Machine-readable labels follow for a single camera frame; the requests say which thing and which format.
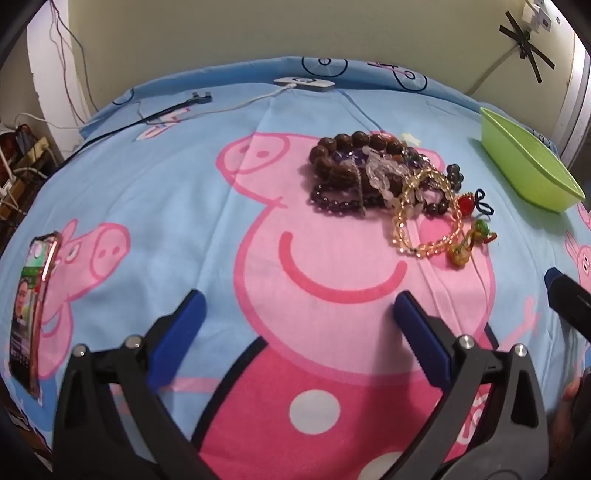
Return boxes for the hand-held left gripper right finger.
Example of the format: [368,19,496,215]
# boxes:
[383,291,550,480]

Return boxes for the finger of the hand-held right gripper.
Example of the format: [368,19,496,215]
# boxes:
[544,267,591,344]

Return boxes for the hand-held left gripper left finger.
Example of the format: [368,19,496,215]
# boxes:
[52,289,218,480]

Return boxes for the yellow crystal bead bracelet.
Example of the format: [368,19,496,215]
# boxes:
[392,168,465,254]

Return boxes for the red bead charm black cord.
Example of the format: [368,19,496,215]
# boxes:
[457,188,495,217]

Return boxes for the green plastic basket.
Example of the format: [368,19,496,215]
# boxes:
[479,107,586,213]

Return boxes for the dark round bead bracelet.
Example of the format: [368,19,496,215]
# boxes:
[416,164,467,215]

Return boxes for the purple bead bracelet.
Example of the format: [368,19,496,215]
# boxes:
[310,182,398,215]

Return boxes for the clear crystal bead bracelet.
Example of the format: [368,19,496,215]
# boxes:
[365,148,411,208]

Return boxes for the large brown wooden bead bracelet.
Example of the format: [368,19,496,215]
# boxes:
[308,131,419,192]

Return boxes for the person's right hand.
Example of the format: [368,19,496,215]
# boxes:
[554,376,589,444]

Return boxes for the blue cartoon pig printed blanket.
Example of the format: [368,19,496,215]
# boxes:
[0,55,591,480]

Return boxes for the smartphone in pink case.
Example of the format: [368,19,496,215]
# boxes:
[9,231,61,400]

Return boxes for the black tape cross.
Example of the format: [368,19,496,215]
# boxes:
[499,11,555,85]

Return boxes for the white power bank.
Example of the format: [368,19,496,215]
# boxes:
[273,75,336,92]

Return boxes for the white window frame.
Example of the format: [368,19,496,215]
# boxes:
[554,28,591,171]

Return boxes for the pale wall cable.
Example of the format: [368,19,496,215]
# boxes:
[468,46,520,95]

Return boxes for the power strip with cables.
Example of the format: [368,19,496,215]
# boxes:
[0,115,61,217]

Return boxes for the black charging cable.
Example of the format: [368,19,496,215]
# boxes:
[60,91,214,162]

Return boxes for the white charging cable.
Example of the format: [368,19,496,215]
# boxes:
[139,85,296,125]

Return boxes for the thin wall wires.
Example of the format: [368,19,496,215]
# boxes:
[46,0,100,125]

